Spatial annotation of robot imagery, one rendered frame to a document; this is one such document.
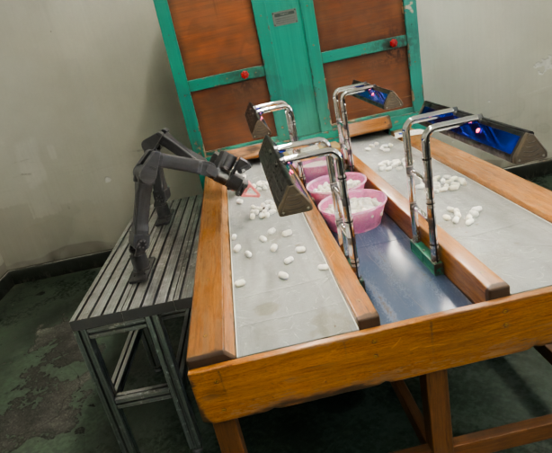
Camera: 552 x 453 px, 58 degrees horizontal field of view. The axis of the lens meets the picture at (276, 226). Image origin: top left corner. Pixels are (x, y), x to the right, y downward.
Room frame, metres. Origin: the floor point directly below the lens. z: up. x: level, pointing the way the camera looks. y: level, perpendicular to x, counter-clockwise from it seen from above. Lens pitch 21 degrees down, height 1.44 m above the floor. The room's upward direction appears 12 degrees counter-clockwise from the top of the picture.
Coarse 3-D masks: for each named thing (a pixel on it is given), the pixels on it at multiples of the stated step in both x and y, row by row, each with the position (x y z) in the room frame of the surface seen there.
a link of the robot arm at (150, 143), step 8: (152, 136) 2.32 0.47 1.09; (160, 136) 2.31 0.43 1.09; (168, 136) 2.34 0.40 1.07; (144, 144) 2.34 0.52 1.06; (152, 144) 2.33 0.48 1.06; (160, 144) 2.33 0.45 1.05; (168, 144) 2.32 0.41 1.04; (176, 144) 2.32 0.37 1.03; (176, 152) 2.32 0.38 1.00; (184, 152) 2.31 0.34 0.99; (192, 152) 2.33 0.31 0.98
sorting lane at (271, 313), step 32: (256, 224) 1.85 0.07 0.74; (288, 224) 1.78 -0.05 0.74; (256, 256) 1.54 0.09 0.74; (288, 256) 1.49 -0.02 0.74; (320, 256) 1.44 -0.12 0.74; (256, 288) 1.32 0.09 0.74; (288, 288) 1.28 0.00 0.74; (320, 288) 1.24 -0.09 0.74; (256, 320) 1.14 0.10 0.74; (288, 320) 1.11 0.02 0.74; (320, 320) 1.08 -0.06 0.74; (352, 320) 1.05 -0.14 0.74; (256, 352) 1.00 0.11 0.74
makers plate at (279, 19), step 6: (276, 12) 2.83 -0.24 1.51; (282, 12) 2.83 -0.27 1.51; (288, 12) 2.83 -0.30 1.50; (294, 12) 2.83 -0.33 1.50; (276, 18) 2.83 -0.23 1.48; (282, 18) 2.83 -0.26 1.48; (288, 18) 2.83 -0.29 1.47; (294, 18) 2.83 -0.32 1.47; (276, 24) 2.83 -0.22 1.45; (282, 24) 2.83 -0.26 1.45
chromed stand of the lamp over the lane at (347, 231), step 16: (288, 144) 1.44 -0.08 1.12; (304, 144) 1.43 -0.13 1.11; (320, 144) 1.44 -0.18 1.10; (288, 160) 1.28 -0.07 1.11; (304, 160) 1.29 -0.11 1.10; (336, 160) 1.29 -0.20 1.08; (336, 192) 1.38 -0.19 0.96; (336, 208) 1.44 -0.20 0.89; (336, 224) 1.44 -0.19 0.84; (352, 224) 1.29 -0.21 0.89; (352, 240) 1.28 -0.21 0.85; (352, 256) 1.29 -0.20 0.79
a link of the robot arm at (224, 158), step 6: (222, 150) 2.01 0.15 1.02; (222, 156) 1.98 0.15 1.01; (228, 156) 1.99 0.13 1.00; (234, 156) 1.99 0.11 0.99; (216, 162) 1.99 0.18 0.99; (222, 162) 1.98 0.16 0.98; (228, 162) 1.98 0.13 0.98; (234, 162) 1.99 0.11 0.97; (210, 168) 1.93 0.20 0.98; (216, 168) 1.94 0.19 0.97; (228, 168) 1.98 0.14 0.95; (210, 174) 1.93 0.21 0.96; (216, 174) 1.94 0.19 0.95
